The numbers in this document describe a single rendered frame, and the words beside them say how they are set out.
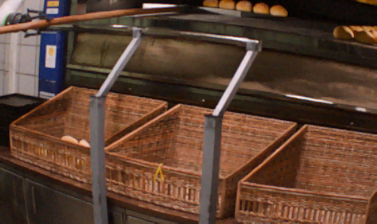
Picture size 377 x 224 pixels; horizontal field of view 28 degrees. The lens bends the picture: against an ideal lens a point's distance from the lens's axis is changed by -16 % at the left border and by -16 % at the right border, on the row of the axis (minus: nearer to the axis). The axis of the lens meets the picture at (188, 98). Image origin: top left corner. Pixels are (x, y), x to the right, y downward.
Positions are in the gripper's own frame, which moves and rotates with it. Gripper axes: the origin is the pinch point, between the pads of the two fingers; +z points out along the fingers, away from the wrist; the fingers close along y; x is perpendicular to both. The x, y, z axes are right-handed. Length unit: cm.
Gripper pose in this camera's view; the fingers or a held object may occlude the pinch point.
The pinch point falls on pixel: (46, 23)
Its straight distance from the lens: 326.2
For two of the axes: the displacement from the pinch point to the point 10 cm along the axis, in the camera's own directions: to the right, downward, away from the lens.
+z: 8.2, 1.3, -5.6
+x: -5.8, 1.1, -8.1
